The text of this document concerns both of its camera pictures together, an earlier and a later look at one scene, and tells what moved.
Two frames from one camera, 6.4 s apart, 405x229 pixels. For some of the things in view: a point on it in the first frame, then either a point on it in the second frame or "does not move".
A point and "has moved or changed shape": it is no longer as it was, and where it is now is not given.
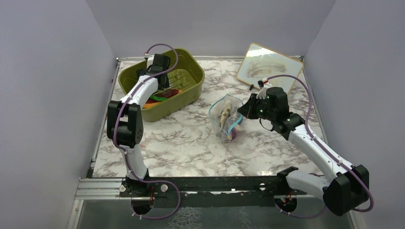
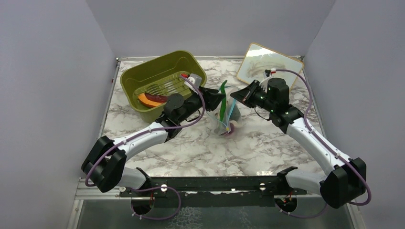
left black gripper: (165, 85) to (212, 97)
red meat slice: (167, 93) to (158, 98)
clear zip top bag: (225, 117) has moved or changed shape
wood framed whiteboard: (260, 62) does not move
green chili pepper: (157, 98) to (223, 106)
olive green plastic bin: (186, 75) does not move
